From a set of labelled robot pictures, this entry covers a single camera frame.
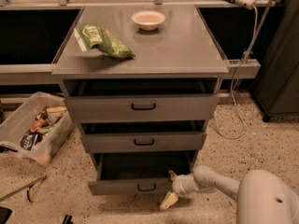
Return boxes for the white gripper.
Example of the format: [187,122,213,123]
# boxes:
[160,170,200,210]

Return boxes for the grey bottom drawer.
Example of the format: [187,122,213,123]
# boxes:
[88,150,197,195]

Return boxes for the grey drawer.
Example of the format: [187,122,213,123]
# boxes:
[65,94,219,123]
[88,150,197,195]
[81,132,206,153]

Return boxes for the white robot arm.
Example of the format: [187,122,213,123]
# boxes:
[160,165,299,224]

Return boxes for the grey middle drawer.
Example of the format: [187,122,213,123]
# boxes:
[81,132,206,153]

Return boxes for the grey drawer cabinet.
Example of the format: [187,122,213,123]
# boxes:
[50,5,231,177]

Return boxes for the grey top drawer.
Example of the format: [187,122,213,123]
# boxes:
[65,94,219,123]

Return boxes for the black floor object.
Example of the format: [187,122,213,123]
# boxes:
[62,215,73,224]

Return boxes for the tan snack packet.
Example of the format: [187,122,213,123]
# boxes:
[43,106,66,125]

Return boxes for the dark grey side cabinet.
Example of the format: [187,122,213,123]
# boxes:
[254,0,299,122]

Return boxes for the clear plastic storage bin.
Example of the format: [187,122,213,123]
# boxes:
[0,92,74,165]

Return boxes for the red snack packet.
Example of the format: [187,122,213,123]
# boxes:
[30,118,48,133]

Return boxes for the blue snack packet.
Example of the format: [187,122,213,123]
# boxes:
[20,133,38,151]

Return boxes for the white bowl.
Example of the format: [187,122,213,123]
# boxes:
[132,10,165,31]

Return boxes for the black device corner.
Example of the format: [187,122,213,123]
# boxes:
[0,207,12,224]

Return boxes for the green chip bag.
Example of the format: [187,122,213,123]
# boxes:
[74,24,135,60]

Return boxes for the white power cable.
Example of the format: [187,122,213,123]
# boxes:
[212,4,259,140]

